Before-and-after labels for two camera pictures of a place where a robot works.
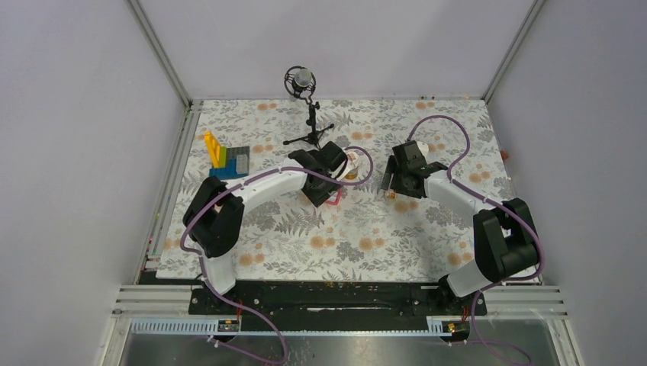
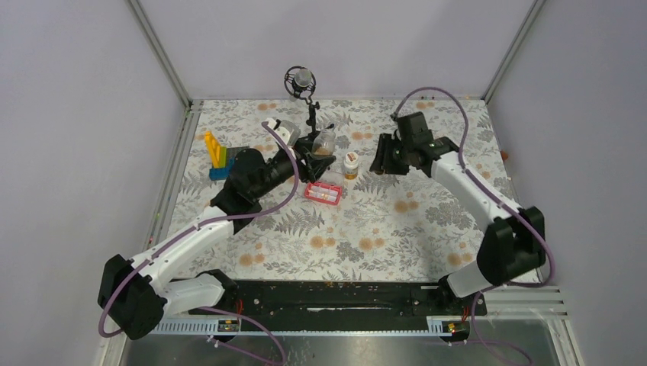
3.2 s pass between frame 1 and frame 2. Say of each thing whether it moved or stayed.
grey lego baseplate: stayed
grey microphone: stayed
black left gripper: moved
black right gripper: moved
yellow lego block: stayed
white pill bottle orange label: stayed
